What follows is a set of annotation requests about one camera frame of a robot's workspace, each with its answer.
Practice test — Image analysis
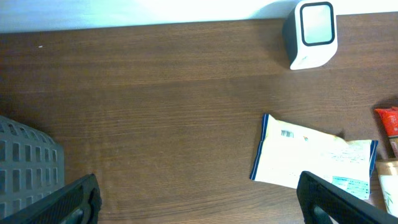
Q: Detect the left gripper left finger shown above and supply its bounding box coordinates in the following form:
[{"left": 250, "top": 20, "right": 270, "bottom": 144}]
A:
[{"left": 1, "top": 174, "right": 102, "bottom": 224}]

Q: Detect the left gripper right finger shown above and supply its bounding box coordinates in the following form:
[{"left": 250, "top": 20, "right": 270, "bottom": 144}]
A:
[{"left": 297, "top": 171, "right": 397, "bottom": 224}]

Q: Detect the white tube with gold cap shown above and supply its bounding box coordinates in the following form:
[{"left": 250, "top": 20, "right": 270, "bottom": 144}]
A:
[{"left": 376, "top": 159, "right": 398, "bottom": 217}]

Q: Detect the orange spaghetti pasta packet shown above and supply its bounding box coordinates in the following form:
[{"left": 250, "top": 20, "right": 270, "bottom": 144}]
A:
[{"left": 375, "top": 106, "right": 398, "bottom": 157}]

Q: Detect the white barcode scanner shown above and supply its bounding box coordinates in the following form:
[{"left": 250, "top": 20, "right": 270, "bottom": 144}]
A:
[{"left": 282, "top": 1, "right": 338, "bottom": 70}]

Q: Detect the grey plastic mesh basket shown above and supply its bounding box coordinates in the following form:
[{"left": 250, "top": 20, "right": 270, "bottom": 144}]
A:
[{"left": 1, "top": 116, "right": 65, "bottom": 219}]

